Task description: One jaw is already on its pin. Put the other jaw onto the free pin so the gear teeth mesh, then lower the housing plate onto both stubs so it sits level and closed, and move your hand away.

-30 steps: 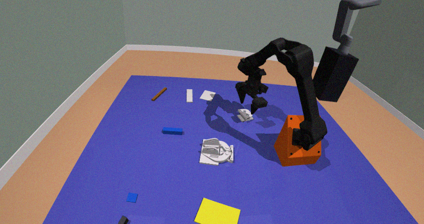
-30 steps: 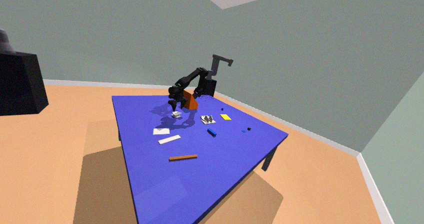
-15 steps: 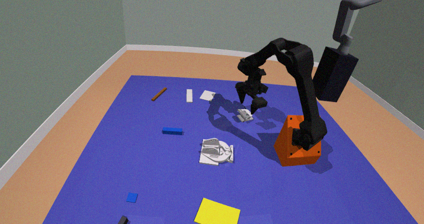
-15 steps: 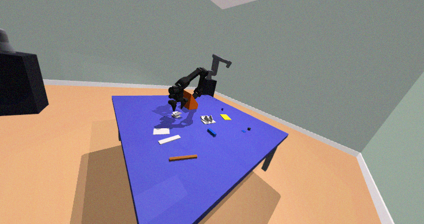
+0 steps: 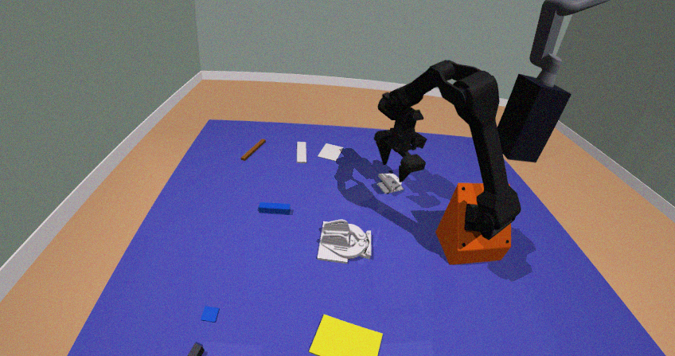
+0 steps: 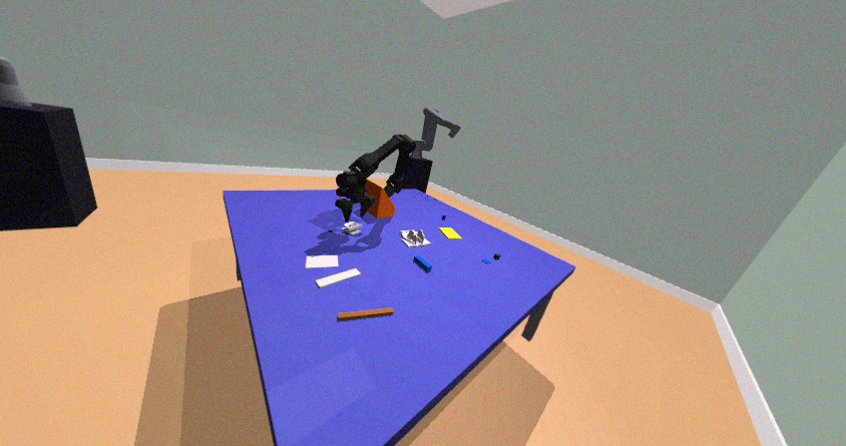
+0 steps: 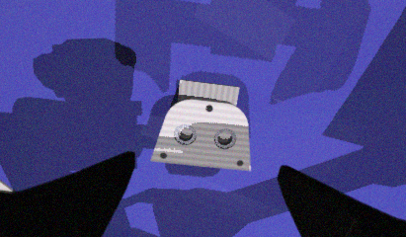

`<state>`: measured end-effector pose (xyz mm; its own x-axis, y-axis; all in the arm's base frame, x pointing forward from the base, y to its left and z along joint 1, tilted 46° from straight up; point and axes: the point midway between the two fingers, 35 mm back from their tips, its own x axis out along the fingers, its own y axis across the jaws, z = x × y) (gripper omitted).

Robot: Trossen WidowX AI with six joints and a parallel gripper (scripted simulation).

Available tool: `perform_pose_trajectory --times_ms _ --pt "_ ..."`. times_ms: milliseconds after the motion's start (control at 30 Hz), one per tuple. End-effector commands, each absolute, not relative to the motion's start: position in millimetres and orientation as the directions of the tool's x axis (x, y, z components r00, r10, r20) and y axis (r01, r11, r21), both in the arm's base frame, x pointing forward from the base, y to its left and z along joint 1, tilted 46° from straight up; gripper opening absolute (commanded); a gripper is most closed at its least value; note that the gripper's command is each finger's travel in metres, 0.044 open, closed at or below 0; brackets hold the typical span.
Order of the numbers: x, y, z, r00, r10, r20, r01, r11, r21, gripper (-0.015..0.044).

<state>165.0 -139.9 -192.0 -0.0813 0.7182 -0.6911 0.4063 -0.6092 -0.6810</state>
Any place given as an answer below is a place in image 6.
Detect brown flat bar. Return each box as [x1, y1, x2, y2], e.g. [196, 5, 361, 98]
[338, 307, 394, 320]

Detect white flat bar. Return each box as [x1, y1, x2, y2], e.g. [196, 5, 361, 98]
[316, 268, 361, 288]

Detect blue rectangular block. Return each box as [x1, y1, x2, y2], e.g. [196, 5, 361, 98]
[414, 255, 432, 272]

